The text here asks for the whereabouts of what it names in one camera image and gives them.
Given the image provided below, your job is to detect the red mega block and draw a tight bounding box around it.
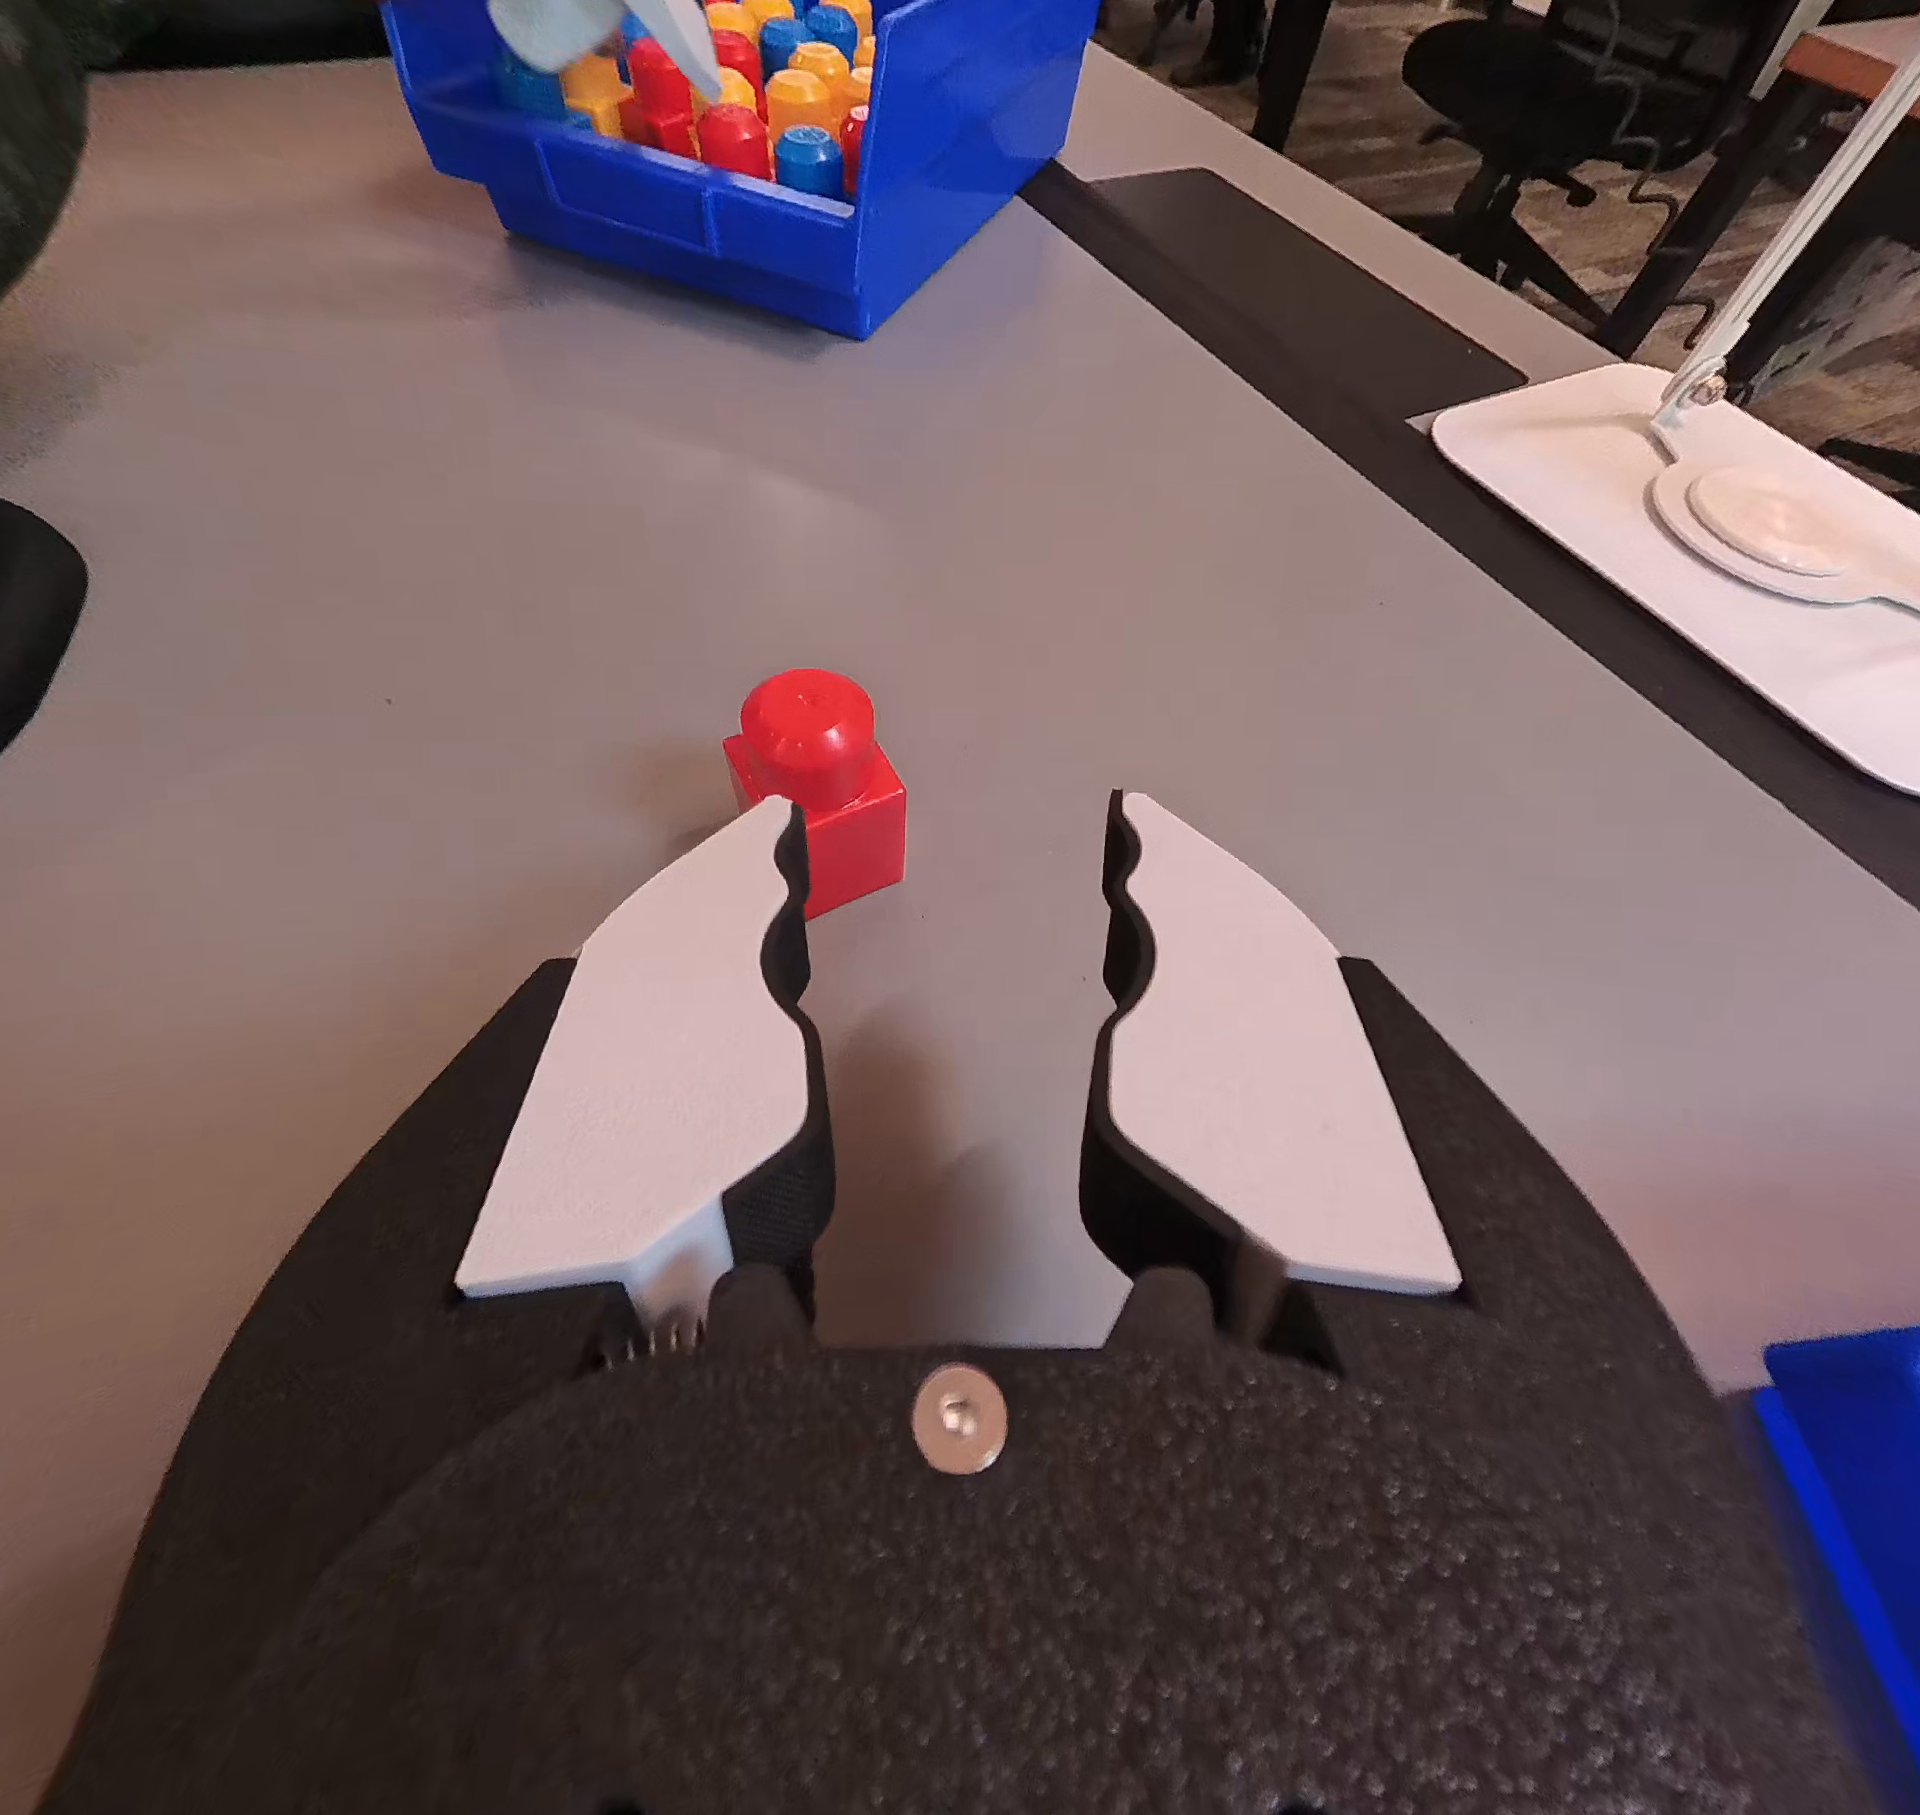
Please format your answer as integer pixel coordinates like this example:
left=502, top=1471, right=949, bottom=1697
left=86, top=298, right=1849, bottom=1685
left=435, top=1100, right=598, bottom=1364
left=724, top=666, right=910, bottom=919

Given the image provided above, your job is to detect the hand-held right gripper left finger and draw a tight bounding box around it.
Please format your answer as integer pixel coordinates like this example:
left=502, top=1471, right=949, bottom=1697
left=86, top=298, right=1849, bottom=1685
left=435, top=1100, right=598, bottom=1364
left=454, top=795, right=839, bottom=1359

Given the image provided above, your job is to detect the black office chair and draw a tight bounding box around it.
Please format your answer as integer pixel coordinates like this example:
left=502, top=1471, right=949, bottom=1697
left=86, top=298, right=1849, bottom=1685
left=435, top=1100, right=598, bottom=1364
left=1402, top=14, right=1670, bottom=325

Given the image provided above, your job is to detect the pile of mega blocks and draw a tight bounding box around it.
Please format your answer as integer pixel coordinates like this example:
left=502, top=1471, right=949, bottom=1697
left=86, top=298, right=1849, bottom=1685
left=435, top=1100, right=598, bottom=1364
left=495, top=0, right=877, bottom=204

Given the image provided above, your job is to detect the black mesh armrest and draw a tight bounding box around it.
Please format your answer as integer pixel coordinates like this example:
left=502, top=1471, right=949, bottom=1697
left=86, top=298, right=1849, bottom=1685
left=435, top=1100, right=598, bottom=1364
left=0, top=500, right=91, bottom=753

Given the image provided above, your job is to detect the person's left forearm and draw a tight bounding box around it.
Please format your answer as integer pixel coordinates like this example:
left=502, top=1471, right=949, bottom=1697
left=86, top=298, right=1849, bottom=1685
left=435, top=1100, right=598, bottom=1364
left=0, top=0, right=206, bottom=301

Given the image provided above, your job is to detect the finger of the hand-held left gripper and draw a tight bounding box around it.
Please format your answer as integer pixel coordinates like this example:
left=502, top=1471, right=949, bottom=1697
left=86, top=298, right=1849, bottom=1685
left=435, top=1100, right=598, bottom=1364
left=593, top=0, right=726, bottom=106

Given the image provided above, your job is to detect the blue plastic bin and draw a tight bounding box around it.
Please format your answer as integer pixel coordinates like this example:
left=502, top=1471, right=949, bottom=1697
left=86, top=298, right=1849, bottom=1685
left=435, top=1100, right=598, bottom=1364
left=379, top=0, right=1129, bottom=343
left=1725, top=1327, right=1920, bottom=1815

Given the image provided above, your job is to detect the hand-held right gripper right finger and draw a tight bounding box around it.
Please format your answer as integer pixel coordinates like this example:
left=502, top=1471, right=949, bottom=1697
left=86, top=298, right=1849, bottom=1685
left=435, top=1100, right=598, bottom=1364
left=1080, top=790, right=1467, bottom=1341

